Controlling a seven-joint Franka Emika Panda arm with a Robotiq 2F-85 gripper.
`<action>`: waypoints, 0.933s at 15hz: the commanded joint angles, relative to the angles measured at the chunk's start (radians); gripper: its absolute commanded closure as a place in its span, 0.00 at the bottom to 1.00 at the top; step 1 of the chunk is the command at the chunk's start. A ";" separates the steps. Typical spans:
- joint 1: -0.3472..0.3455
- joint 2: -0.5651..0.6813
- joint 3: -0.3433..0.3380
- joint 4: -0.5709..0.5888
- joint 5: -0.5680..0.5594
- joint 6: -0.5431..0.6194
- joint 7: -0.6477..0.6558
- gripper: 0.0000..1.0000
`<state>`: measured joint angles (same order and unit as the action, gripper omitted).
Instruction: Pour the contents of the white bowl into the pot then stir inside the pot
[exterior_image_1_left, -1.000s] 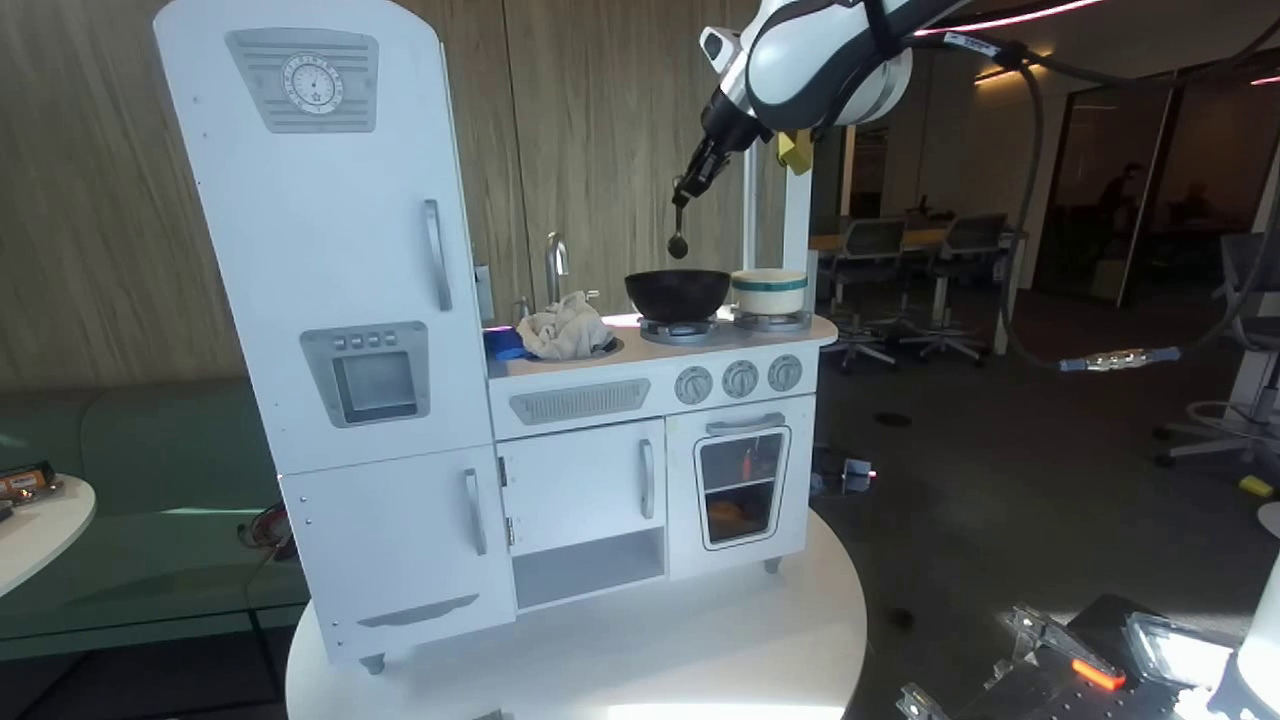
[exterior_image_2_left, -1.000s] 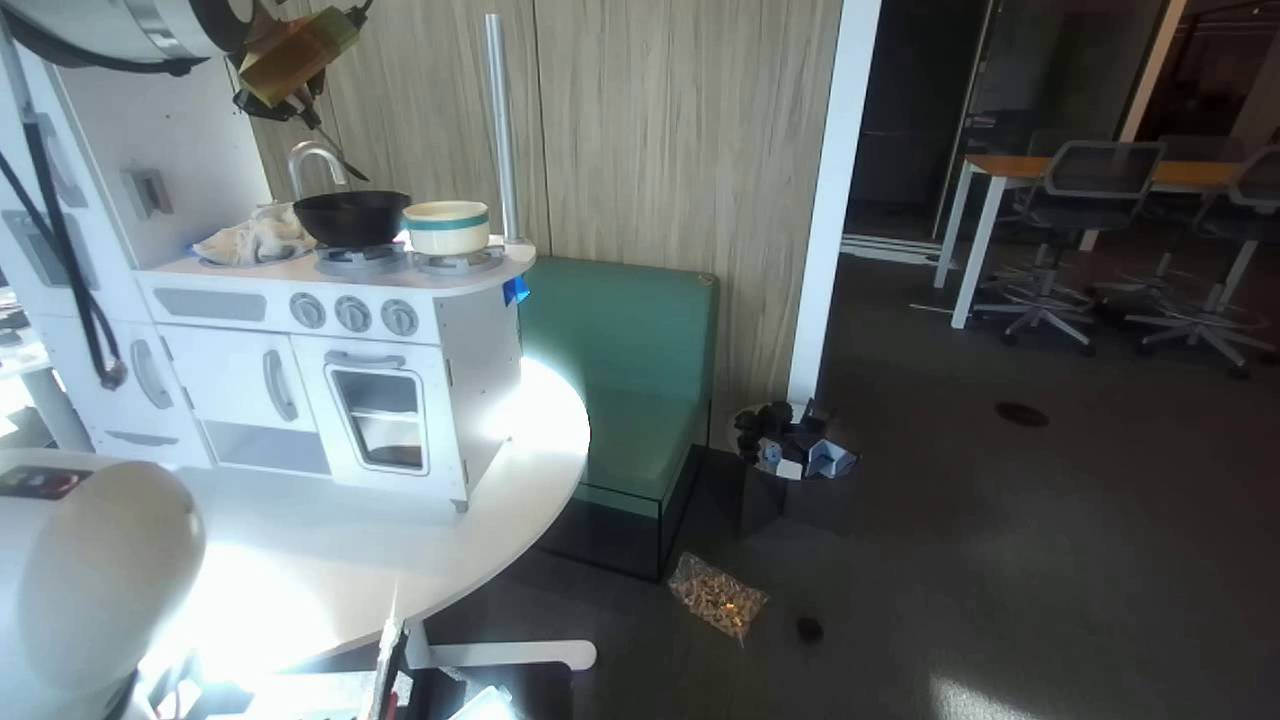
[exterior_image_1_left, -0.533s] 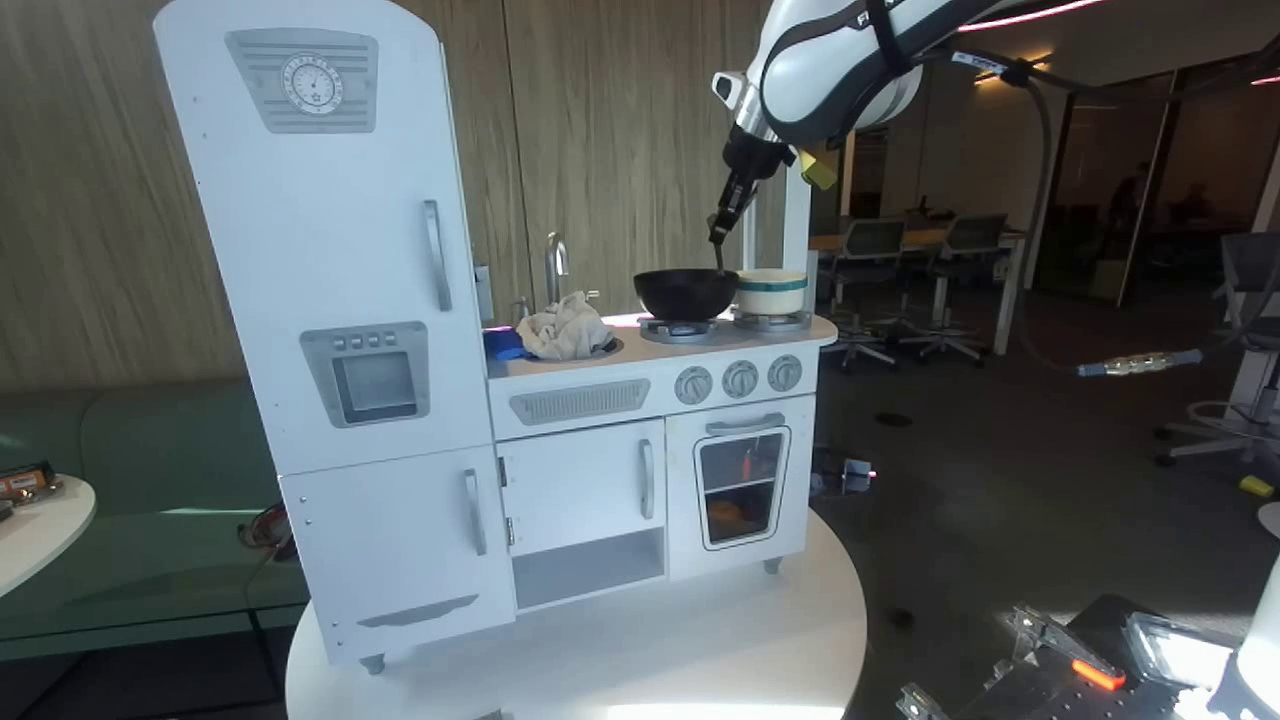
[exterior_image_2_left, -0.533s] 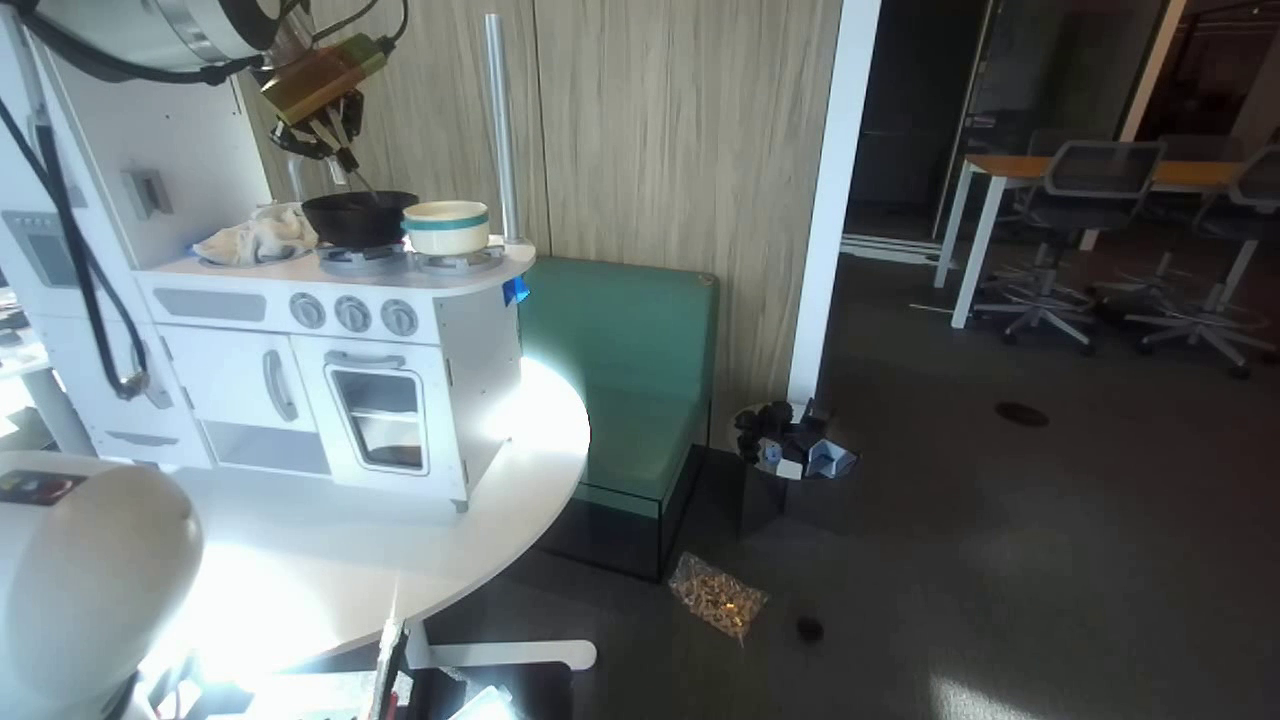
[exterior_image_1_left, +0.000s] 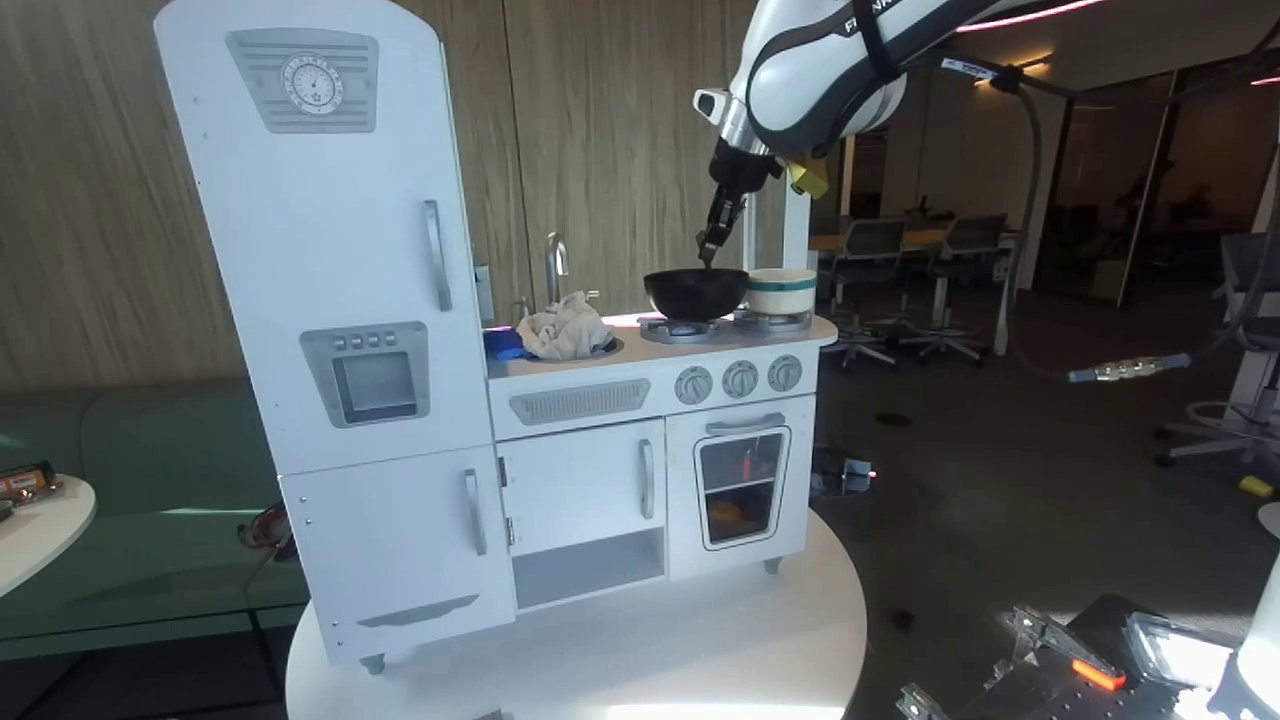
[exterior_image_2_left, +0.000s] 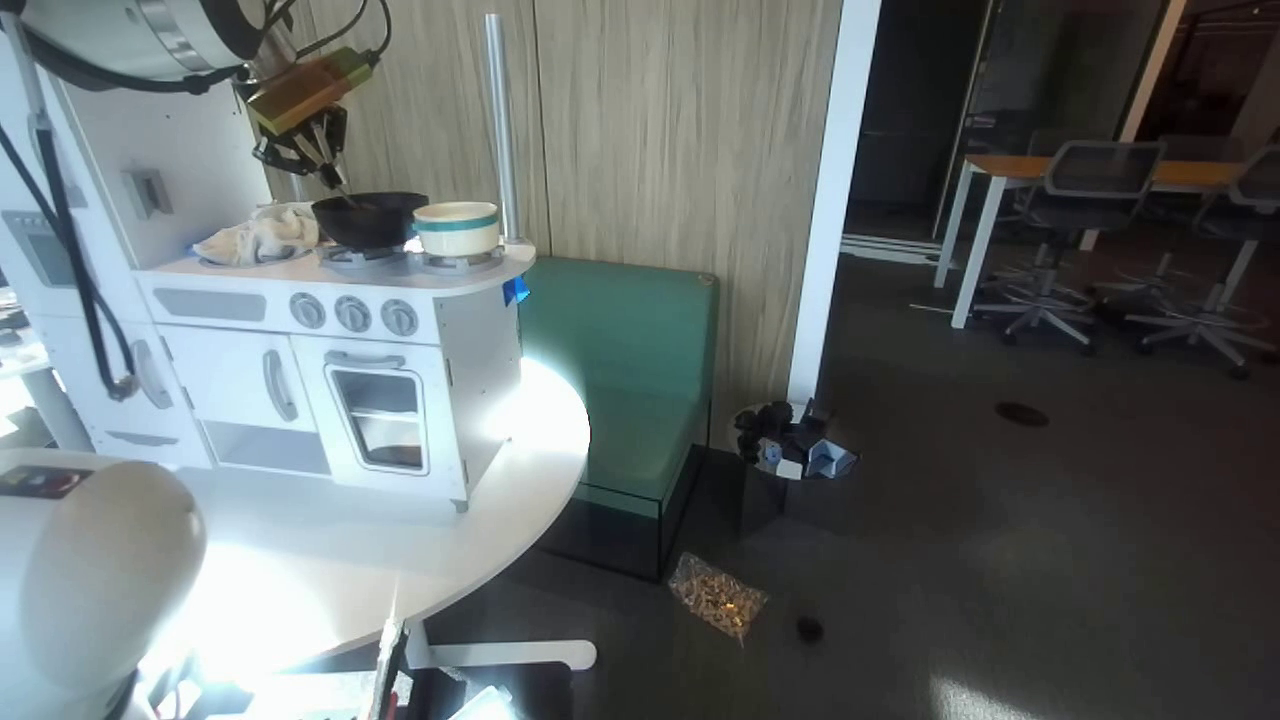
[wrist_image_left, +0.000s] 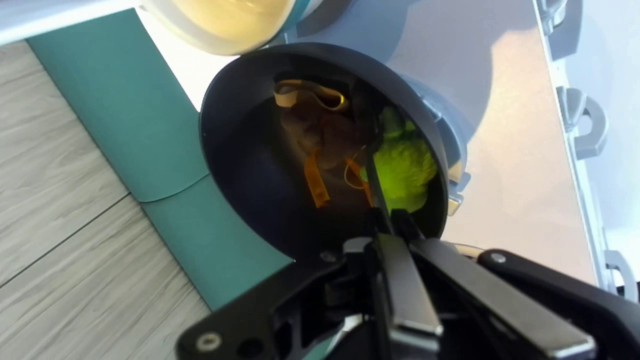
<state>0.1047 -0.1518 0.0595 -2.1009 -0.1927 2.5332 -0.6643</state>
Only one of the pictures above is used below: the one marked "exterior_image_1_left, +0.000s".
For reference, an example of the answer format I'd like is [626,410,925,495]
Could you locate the white side table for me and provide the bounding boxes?
[0,470,102,601]

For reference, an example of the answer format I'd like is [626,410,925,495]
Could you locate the grey mesh office chair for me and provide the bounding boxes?
[818,214,914,372]
[916,213,1012,369]

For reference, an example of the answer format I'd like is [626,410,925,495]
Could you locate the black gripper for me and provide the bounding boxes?
[696,136,786,263]

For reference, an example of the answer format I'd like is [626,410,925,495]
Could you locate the round white table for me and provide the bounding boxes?
[279,510,874,720]

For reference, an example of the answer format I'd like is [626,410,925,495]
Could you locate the white bowl with green stripe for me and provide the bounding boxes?
[740,263,819,325]

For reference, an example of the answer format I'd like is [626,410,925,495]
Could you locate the dark object with brown edge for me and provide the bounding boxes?
[0,461,68,527]

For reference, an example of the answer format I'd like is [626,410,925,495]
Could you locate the white toy kitchen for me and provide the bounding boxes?
[149,0,846,674]

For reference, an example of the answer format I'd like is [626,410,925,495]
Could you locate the black perforated breadboard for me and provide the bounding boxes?
[916,593,1213,720]

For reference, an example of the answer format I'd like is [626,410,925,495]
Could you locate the small blue container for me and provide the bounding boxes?
[480,318,527,375]

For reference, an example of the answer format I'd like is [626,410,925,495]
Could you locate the small dark brown object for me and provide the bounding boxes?
[236,498,300,564]

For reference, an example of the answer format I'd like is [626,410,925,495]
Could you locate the metal clamp with orange handle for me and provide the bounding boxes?
[1065,646,1135,695]

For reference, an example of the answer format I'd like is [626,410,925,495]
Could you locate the grey tripod stand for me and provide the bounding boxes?
[1154,225,1280,470]

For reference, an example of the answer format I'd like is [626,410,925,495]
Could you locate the grey curved pole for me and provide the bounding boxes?
[933,50,1057,364]

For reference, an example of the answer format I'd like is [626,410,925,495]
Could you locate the crumpled beige cloth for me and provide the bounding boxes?
[513,291,618,364]

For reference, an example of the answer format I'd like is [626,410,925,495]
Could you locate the silver toy faucet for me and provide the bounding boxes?
[540,226,575,306]

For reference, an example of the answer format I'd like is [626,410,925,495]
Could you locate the white wall post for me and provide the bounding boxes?
[778,132,818,277]

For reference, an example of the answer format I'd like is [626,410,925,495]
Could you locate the wood top desk white legs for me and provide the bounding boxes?
[811,214,1020,277]

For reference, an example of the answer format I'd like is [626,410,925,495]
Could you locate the black cooking pot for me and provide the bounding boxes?
[641,263,753,329]

